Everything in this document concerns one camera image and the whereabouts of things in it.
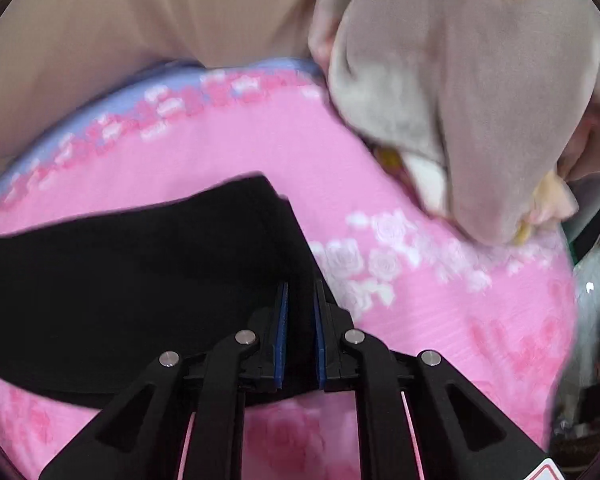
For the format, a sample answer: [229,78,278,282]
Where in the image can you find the floral blanket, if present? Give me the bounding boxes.
[309,0,600,245]

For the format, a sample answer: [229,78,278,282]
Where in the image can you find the beige curtain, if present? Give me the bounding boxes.
[0,0,315,174]

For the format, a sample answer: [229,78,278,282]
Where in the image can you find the black pants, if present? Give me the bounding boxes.
[0,176,320,408]

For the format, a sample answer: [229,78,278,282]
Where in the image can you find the pink rose bedsheet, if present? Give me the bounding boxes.
[0,56,579,480]

